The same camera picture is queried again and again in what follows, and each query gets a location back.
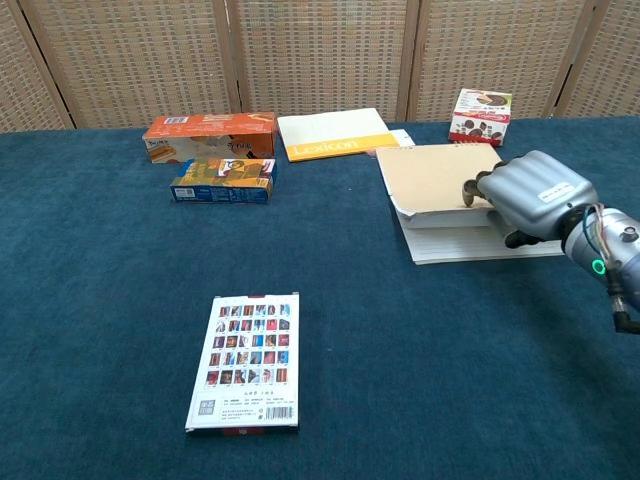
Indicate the dark teal table cloth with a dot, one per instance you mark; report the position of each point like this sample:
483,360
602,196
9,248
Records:
400,350

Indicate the white yellow Lexicon book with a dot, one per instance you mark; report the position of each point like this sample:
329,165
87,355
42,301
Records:
335,132

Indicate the blue orange illustrated box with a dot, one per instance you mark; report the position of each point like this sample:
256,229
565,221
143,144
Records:
225,180

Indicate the spiral lined notebook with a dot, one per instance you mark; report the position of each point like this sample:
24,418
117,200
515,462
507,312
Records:
430,180

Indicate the long orange snack box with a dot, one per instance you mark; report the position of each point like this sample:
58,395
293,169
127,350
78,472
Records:
210,135

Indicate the white bookmark with tassel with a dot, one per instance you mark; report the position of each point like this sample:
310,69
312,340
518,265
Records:
402,137

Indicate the woven bamboo folding screen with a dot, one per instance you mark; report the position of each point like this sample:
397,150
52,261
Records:
320,55

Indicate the white box with picture grid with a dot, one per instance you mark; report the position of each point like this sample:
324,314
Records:
247,360

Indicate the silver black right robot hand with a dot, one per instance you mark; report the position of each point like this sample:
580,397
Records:
535,192

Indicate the red white cookie box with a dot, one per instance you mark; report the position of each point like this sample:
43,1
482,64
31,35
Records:
480,120

